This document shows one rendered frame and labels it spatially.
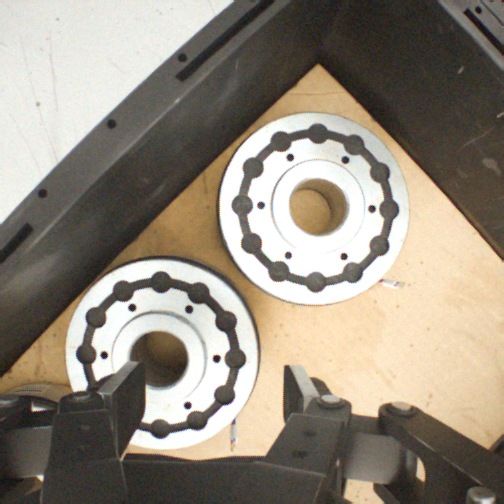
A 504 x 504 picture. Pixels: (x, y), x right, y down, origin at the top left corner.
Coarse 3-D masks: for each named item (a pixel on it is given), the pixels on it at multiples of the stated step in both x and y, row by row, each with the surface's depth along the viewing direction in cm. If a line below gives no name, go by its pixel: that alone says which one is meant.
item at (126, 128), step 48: (240, 0) 13; (288, 0) 13; (432, 0) 13; (192, 48) 12; (240, 48) 13; (480, 48) 13; (144, 96) 12; (192, 96) 13; (96, 144) 12; (48, 192) 12; (0, 240) 12; (0, 288) 13
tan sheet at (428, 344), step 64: (256, 128) 23; (192, 192) 22; (128, 256) 22; (192, 256) 22; (448, 256) 23; (64, 320) 22; (256, 320) 23; (320, 320) 23; (384, 320) 23; (448, 320) 23; (0, 384) 22; (64, 384) 22; (256, 384) 23; (384, 384) 23; (448, 384) 23; (192, 448) 22; (256, 448) 23
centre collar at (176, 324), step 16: (144, 320) 19; (160, 320) 19; (176, 320) 19; (128, 336) 19; (176, 336) 19; (192, 336) 19; (112, 352) 19; (128, 352) 19; (192, 352) 19; (192, 368) 19; (160, 384) 19; (176, 384) 19; (192, 384) 19; (160, 400) 19; (176, 400) 19
